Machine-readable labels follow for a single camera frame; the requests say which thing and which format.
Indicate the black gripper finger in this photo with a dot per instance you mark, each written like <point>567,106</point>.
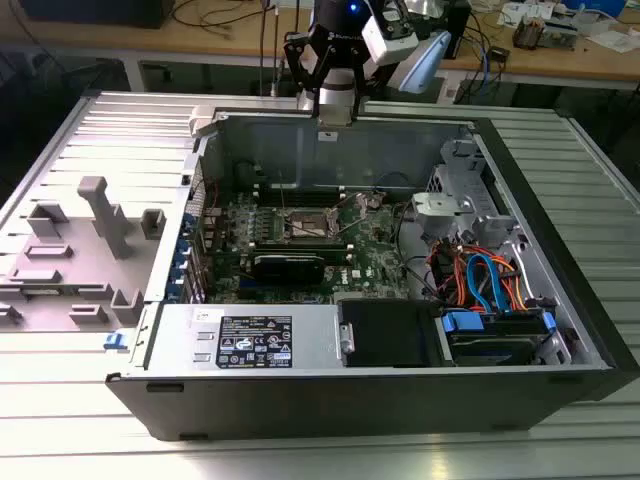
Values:
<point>300,60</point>
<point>356,95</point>

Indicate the silver CPU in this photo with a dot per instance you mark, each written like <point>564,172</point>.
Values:
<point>336,115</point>

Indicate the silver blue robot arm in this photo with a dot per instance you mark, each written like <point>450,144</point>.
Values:
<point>425,67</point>

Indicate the CPU cooler heatsink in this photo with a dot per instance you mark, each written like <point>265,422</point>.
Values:
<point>530,32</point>

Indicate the blue slot retainer clip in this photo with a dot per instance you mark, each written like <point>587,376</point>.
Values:
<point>175,291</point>
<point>178,270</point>
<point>189,222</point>
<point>183,247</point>

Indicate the coin battery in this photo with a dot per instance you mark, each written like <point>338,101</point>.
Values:
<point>378,202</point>

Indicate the grey case latch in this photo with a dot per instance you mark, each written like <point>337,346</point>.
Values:
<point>202,120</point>

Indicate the silver drive cage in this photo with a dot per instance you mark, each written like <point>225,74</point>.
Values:
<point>457,170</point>

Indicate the small black box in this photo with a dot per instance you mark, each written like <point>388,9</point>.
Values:
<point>499,54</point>

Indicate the green motherboard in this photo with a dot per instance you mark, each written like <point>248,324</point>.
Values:
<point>370,250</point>

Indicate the white card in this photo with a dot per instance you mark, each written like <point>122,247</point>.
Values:
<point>515,14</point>

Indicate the black graphics card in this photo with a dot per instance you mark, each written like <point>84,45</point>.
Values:
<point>287,270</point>

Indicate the wooden desk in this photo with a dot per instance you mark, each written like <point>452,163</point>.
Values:
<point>550,65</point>

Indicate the black monitor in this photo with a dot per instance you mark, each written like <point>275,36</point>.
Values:
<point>100,12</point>

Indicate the electronics board box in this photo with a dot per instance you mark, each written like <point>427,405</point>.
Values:
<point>562,35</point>

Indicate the black plastic shroud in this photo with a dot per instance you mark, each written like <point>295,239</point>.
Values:
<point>385,332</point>

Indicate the silver power supply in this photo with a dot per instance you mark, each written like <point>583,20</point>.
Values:
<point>310,340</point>

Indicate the white paper sheets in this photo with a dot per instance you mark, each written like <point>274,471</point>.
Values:
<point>615,41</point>

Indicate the hard disk in blue carrier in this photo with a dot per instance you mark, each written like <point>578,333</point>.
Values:
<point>490,345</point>

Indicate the grey parts rack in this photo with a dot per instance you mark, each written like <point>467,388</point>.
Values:
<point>75,270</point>

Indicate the black PC case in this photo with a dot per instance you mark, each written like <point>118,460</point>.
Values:
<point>300,405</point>

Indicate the small blue clip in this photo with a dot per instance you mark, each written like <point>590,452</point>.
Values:
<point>114,341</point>

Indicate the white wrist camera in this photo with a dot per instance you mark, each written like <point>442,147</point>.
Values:
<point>392,45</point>

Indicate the silver metal bracket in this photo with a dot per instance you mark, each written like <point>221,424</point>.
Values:
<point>440,212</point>

